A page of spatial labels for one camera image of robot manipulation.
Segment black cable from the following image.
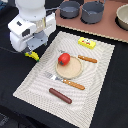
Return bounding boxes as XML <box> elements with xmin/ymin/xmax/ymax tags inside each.
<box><xmin>0</xmin><ymin>45</ymin><xmax>21</xmax><ymax>54</ymax></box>

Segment round wooden plate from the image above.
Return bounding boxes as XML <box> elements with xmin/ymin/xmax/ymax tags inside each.
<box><xmin>56</xmin><ymin>56</ymin><xmax>83</xmax><ymax>79</ymax></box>

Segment yellow toy cheese block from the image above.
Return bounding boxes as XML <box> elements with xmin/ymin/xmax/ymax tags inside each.
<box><xmin>78</xmin><ymin>37</ymin><xmax>96</xmax><ymax>49</ymax></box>

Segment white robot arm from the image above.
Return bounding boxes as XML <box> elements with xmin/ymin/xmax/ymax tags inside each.
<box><xmin>8</xmin><ymin>0</ymin><xmax>56</xmax><ymax>52</ymax></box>

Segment red toy tomato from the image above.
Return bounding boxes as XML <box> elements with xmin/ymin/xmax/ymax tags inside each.
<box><xmin>58</xmin><ymin>53</ymin><xmax>70</xmax><ymax>66</ymax></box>

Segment yellow toy banana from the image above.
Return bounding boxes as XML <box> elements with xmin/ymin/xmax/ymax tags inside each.
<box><xmin>25</xmin><ymin>52</ymin><xmax>39</xmax><ymax>62</ymax></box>

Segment beige bowl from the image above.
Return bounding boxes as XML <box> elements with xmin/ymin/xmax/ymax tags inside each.
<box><xmin>116</xmin><ymin>4</ymin><xmax>128</xmax><ymax>30</ymax></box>

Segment brown toy sausage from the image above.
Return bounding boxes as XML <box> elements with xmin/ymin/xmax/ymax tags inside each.
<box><xmin>49</xmin><ymin>88</ymin><xmax>72</xmax><ymax>104</ymax></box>

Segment grey pot with handle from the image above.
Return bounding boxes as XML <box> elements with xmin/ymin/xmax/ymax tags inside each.
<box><xmin>46</xmin><ymin>1</ymin><xmax>80</xmax><ymax>19</ymax></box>

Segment grey saucepan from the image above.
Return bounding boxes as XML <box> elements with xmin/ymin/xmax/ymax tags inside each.
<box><xmin>81</xmin><ymin>0</ymin><xmax>104</xmax><ymax>24</ymax></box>

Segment woven beige placemat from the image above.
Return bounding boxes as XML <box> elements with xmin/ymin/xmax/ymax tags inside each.
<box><xmin>13</xmin><ymin>32</ymin><xmax>114</xmax><ymax>128</ymax></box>

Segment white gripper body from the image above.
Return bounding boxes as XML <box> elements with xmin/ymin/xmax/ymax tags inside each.
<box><xmin>8</xmin><ymin>13</ymin><xmax>56</xmax><ymax>52</ymax></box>

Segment fork with wooden handle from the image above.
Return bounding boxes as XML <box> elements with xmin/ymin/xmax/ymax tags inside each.
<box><xmin>44</xmin><ymin>72</ymin><xmax>85</xmax><ymax>90</ymax></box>

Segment knife with wooden handle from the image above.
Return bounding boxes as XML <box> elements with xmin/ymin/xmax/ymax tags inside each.
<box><xmin>58</xmin><ymin>50</ymin><xmax>98</xmax><ymax>63</ymax></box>

